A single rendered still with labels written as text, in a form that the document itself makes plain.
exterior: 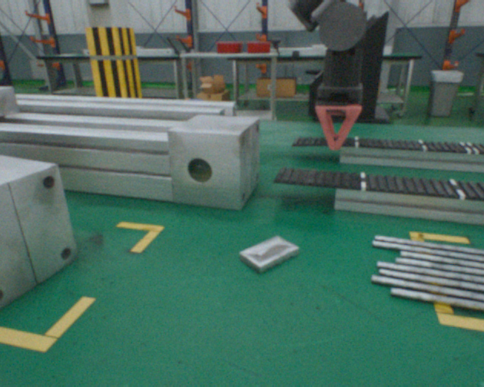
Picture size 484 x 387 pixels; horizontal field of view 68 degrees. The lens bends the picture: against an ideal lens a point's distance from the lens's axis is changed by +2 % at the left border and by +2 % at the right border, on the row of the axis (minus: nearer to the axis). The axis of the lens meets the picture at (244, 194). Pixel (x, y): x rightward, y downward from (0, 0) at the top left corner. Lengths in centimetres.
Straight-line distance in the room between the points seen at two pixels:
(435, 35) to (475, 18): 67
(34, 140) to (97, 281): 27
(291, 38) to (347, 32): 767
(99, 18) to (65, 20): 639
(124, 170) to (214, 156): 14
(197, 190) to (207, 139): 7
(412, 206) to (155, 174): 32
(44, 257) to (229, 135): 22
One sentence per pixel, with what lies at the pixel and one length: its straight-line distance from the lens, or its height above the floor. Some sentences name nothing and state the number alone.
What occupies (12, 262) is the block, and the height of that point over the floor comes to 81.
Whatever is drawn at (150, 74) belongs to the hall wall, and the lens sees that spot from 925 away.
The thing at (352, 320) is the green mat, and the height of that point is 78.
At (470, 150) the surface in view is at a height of 81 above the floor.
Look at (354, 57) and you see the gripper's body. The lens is 60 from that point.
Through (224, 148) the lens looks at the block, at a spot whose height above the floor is 86.
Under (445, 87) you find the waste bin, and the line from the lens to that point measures 554.
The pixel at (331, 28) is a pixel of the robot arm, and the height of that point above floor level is 98.
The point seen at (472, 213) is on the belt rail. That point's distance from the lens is 47.
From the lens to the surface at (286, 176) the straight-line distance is 45.
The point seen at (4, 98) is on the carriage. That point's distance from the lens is 70.
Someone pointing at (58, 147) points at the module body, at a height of 84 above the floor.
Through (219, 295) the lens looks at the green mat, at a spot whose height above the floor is 78.
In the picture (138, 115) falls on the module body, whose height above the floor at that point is 85.
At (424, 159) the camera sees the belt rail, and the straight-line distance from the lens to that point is 64.
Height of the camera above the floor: 97
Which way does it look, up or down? 23 degrees down
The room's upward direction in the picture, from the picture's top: 1 degrees counter-clockwise
